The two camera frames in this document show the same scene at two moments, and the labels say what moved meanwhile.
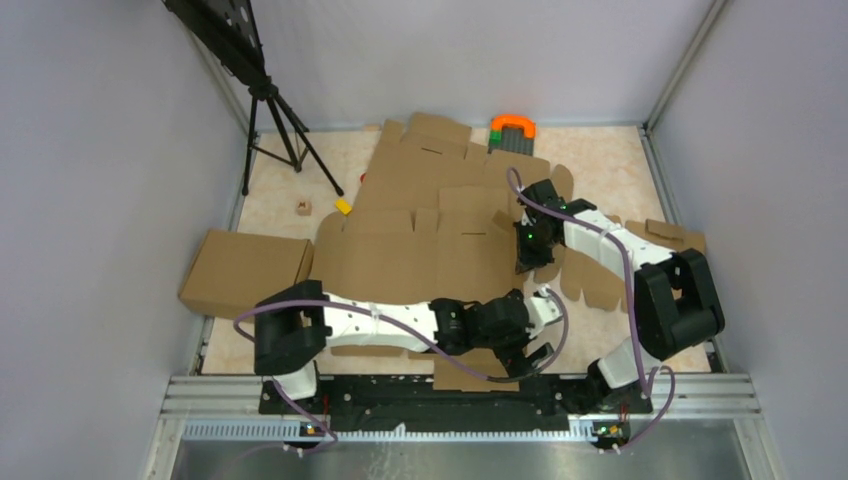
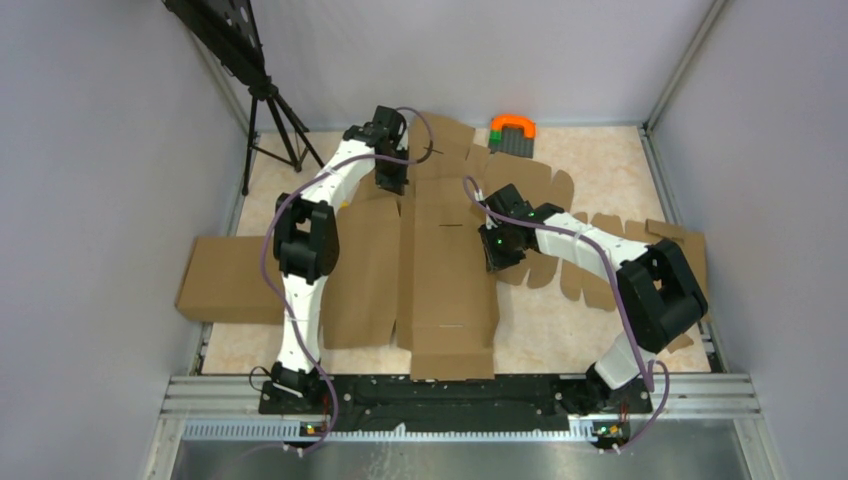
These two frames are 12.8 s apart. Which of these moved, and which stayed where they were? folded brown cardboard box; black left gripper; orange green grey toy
Moved: black left gripper
Stayed: orange green grey toy; folded brown cardboard box
